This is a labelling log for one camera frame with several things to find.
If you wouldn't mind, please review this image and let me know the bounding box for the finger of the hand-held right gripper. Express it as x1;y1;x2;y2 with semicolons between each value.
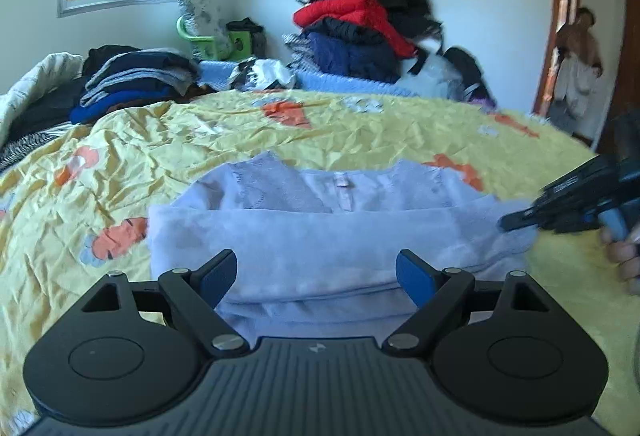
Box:
499;209;542;232

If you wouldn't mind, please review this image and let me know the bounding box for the yellow printed blanket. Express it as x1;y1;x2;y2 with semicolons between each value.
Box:
0;89;640;436

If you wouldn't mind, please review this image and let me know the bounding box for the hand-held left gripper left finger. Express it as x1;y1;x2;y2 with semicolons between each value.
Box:
80;249;247;358

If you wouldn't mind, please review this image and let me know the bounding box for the green plastic chair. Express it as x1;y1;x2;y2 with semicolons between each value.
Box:
176;15;252;60

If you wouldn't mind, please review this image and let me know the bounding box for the white floral cushion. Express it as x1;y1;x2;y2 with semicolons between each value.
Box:
177;0;227;53

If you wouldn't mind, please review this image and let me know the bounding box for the crumpled white plastic bag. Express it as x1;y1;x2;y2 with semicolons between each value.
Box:
232;58;299;92

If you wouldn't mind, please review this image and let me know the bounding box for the black white striped cloth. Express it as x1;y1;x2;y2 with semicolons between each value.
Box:
0;123;91;172

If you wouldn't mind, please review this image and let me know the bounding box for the stack of folded dark clothes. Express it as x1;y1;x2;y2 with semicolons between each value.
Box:
70;45;202;124

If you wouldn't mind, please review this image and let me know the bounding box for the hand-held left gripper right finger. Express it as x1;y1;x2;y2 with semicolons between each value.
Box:
382;249;552;358

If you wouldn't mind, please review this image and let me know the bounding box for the blue knitted blanket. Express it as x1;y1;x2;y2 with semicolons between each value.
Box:
197;59;421;98

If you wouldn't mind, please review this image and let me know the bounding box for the navy jacket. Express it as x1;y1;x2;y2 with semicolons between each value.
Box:
304;19;417;84

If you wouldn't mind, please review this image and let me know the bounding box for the wooden door frame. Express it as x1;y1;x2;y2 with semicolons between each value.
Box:
532;0;640;153

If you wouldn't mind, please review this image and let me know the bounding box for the person's right hand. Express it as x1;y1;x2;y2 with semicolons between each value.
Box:
600;226;640;297

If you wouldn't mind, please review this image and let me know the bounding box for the pale plastic bag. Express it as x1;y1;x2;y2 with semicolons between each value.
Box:
397;50;463;100

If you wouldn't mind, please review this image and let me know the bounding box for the white quilt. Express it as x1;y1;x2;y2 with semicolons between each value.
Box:
0;52;87;142

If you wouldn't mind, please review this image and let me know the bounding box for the grey patterned cloth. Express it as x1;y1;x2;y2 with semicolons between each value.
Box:
282;32;322;73

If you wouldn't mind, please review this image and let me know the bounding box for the black backpack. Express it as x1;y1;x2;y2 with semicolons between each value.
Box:
442;46;497;108

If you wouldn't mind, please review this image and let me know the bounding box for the lavender small garment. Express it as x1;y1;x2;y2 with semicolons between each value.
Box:
146;151;538;348

